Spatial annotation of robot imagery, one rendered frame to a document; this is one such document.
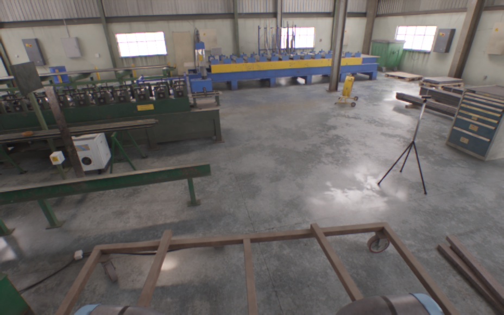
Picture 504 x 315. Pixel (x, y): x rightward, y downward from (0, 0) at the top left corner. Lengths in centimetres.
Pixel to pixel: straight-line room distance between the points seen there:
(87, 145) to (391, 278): 411
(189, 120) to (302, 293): 337
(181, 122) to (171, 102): 39
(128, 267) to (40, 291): 71
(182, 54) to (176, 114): 825
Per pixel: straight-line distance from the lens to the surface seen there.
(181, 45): 1260
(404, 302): 81
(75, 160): 386
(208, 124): 465
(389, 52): 1359
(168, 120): 461
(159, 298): 238
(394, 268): 268
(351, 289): 195
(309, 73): 996
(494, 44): 1176
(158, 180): 302
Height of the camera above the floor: 190
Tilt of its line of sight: 27 degrees down
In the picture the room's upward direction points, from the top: 2 degrees counter-clockwise
